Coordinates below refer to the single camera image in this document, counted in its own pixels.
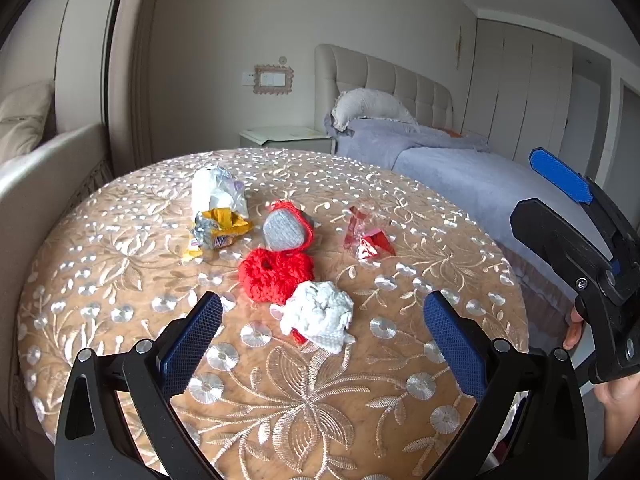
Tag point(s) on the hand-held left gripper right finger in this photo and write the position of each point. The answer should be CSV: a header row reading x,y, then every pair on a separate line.
x,y
452,340

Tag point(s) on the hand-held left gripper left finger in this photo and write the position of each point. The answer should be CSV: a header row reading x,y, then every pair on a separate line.
x,y
192,335

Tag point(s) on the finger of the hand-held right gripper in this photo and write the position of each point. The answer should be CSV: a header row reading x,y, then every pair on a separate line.
x,y
560,175
550,240

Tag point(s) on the red knit slipper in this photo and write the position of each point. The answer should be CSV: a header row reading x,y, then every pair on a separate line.
x,y
270,272

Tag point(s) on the yellow snack wrapper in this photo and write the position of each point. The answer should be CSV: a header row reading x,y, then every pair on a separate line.
x,y
220,234

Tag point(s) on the red foil wrapper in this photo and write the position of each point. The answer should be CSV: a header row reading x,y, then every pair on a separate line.
x,y
372,247

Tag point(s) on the white knit item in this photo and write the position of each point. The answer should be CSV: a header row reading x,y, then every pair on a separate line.
x,y
320,310

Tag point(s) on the grey knit pouch red trim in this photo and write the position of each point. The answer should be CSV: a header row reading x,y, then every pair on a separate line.
x,y
285,230

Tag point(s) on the white plastic bag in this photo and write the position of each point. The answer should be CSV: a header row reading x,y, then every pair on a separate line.
x,y
210,190

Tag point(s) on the person's right hand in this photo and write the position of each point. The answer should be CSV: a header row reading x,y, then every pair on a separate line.
x,y
617,405

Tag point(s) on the beige wardrobe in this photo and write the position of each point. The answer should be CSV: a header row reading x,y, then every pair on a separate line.
x,y
515,100

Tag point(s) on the bed with grey blanket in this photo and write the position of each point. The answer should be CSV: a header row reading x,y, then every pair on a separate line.
x,y
450,170

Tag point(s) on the orange bed sheet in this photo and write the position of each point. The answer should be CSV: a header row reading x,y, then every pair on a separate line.
x,y
452,133

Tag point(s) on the beige padded bed headboard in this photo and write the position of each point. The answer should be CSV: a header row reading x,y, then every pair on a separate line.
x,y
390,85

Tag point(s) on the white ruffled pillow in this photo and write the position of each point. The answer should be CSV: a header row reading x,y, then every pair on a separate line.
x,y
370,107

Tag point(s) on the white nightstand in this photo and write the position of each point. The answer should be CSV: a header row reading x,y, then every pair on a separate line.
x,y
285,136

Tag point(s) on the beige cushion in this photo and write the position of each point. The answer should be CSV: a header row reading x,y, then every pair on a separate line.
x,y
22,120

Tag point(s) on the small gold wall lamp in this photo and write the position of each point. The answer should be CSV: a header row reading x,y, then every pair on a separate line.
x,y
459,47

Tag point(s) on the white wall outlet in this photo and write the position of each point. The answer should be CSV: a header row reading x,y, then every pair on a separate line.
x,y
248,79

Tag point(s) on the framed wall switch panel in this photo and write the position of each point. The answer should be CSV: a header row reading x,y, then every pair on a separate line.
x,y
273,79

